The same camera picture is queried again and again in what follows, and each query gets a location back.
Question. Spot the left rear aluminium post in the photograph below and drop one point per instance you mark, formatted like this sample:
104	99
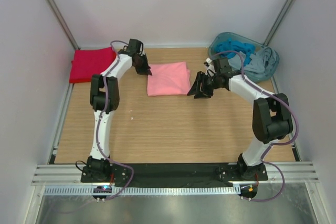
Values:
61	21

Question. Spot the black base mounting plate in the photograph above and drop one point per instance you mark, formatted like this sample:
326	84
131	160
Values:
183	175

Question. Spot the folded red t shirt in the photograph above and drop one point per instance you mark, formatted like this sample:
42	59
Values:
78	81

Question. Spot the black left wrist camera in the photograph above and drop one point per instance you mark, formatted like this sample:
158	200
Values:
135	47

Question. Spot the pink t shirt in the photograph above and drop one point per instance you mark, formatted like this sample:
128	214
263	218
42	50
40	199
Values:
168	79

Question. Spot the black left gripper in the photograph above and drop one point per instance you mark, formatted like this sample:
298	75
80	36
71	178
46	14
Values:
145	70

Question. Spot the grey blue t shirt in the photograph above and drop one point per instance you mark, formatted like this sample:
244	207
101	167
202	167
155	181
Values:
263	63

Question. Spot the aluminium frame rail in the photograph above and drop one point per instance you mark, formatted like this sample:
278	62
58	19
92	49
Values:
294	172

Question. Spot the teal plastic bin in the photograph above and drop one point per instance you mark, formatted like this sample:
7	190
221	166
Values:
227	35

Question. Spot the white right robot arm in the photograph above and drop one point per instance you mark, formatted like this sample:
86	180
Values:
271	122

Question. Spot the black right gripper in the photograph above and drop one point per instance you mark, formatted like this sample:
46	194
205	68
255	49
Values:
200	78

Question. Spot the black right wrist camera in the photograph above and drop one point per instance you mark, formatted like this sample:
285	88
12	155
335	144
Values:
221	66

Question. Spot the right rear aluminium post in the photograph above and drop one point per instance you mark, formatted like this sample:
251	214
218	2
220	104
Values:
277	23

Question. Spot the white slotted cable duct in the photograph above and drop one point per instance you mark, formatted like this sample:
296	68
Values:
86	190

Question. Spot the folded magenta t shirt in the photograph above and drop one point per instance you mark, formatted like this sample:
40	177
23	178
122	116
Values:
90	62

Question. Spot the aluminium post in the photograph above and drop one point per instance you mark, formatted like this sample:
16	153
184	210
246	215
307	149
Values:
277	23
61	21

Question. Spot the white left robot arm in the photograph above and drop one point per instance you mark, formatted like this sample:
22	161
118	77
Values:
104	99

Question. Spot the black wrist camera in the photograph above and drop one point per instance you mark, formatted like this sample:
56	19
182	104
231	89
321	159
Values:
135	47
221	66

